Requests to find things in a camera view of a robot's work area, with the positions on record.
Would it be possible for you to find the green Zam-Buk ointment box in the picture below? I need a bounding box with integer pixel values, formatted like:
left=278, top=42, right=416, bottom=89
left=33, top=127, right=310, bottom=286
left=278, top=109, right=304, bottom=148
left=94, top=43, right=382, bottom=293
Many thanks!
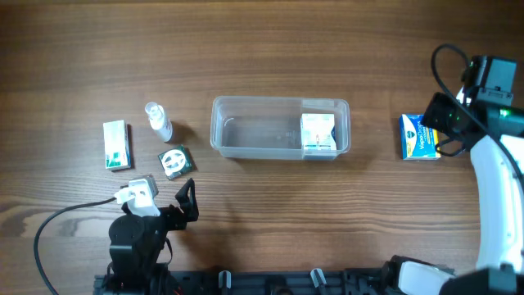
left=158, top=145, right=194, bottom=180

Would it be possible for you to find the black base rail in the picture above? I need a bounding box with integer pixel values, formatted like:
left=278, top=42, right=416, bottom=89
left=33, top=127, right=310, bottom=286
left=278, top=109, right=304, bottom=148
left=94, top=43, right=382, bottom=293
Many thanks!
left=93, top=268, right=423, bottom=295

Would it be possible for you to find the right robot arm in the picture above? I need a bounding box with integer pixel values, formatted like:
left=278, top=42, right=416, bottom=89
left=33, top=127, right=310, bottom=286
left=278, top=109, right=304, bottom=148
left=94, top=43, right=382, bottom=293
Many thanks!
left=393, top=93, right=523, bottom=294

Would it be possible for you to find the white green Panadol box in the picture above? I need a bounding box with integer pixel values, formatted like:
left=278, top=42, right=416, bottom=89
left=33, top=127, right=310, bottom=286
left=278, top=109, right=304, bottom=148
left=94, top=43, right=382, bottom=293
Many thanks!
left=103, top=120, right=131, bottom=170

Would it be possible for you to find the blue VapoDrops box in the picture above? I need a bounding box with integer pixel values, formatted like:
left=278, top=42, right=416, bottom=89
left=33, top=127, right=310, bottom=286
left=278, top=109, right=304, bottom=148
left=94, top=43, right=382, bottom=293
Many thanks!
left=399, top=114, right=440, bottom=161

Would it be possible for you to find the clear plastic container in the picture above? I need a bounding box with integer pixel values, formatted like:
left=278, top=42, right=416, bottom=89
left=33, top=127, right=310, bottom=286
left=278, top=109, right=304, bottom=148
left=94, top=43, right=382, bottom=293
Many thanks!
left=210, top=96, right=350, bottom=161

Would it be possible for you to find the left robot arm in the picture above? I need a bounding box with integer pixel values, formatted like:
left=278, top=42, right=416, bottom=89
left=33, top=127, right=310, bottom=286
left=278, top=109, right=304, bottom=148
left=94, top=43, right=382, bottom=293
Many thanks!
left=93, top=179, right=199, bottom=294

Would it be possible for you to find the black cable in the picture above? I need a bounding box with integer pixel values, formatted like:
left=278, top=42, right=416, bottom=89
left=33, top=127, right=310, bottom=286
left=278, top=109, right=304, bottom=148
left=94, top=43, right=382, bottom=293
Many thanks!
left=33, top=197, right=118, bottom=295
left=430, top=43, right=524, bottom=193

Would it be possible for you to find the right black cable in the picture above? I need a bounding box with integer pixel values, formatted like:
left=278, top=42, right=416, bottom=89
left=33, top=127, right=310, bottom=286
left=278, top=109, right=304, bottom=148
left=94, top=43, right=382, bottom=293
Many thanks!
left=430, top=43, right=524, bottom=193

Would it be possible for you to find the left black cable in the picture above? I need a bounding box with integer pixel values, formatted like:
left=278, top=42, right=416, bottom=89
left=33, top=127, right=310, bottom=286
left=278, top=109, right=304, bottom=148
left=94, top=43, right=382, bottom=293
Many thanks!
left=33, top=197, right=118, bottom=295

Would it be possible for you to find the white medicine box in container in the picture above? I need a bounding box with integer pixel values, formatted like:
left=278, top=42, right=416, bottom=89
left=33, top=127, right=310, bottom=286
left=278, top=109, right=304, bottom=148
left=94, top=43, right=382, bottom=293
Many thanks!
left=300, top=113, right=337, bottom=151

